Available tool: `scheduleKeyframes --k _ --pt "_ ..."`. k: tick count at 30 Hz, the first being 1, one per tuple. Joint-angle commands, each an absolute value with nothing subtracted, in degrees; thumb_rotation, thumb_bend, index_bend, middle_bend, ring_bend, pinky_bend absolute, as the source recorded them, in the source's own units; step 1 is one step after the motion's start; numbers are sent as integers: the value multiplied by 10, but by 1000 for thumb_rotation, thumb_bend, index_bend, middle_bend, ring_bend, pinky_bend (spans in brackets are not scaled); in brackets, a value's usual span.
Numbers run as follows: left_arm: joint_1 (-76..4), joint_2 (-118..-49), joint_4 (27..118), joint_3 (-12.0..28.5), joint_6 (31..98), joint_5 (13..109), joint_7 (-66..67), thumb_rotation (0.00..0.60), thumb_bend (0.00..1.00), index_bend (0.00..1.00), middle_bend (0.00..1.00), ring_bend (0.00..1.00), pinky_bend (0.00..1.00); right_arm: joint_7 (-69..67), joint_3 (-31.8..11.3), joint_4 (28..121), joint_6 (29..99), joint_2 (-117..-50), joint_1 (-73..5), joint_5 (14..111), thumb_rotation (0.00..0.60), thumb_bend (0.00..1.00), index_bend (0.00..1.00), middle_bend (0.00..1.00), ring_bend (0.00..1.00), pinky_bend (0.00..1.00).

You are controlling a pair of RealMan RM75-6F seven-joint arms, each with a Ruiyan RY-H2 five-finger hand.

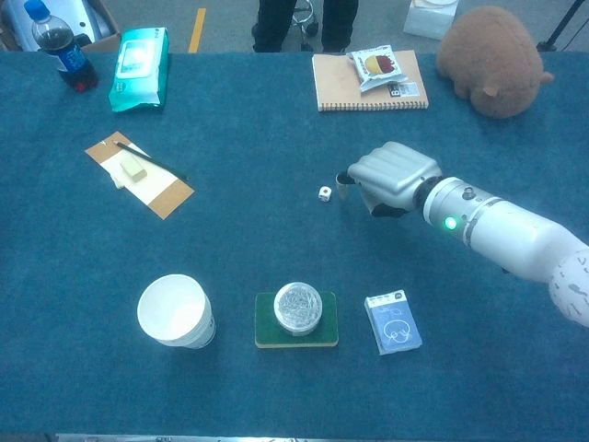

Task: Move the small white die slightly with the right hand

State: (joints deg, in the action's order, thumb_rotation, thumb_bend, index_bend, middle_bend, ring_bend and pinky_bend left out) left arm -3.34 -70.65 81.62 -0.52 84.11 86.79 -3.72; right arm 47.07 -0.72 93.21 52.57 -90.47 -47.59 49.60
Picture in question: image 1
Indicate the white die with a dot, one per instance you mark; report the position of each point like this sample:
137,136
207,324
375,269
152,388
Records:
324,194

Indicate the white box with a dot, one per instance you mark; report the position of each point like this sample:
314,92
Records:
428,20

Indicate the white paper cup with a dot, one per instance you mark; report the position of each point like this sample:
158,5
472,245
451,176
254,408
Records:
170,308

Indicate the cream folded paper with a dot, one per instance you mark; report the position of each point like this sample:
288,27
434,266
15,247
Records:
118,182

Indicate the cola bottle with blue label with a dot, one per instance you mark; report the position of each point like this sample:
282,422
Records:
69,55

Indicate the white appliance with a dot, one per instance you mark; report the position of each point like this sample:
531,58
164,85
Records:
83,16

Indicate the yellow eraser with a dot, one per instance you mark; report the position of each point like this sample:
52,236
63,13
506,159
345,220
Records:
133,169

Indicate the green wet wipes pack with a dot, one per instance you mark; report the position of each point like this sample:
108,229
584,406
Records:
138,69

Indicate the orange and white card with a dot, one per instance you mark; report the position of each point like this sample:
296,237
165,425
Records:
168,198

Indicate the white snack packet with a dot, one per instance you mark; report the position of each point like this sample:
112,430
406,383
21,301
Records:
379,66

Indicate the metal stool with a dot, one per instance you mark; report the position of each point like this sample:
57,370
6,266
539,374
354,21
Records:
307,18

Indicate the green rectangular block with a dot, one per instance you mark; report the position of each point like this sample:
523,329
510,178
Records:
267,327

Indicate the cardboard box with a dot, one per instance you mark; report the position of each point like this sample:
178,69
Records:
106,40

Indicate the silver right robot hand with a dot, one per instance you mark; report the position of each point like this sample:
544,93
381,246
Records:
396,175

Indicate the black tripod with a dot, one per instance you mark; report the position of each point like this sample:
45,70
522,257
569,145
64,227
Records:
559,27

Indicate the dark green pencil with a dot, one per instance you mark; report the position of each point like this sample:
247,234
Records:
152,159

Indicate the kraft spiral notebook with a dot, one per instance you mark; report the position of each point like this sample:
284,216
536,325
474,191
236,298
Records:
336,83

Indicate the blue card deck box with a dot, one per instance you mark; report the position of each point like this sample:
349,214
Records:
393,324

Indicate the brown plush toy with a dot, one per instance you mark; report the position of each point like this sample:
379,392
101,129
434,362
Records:
492,60

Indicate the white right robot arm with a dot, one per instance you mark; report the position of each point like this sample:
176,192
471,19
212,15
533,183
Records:
501,225

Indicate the person in black trousers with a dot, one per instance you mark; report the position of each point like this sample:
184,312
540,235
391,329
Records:
276,23

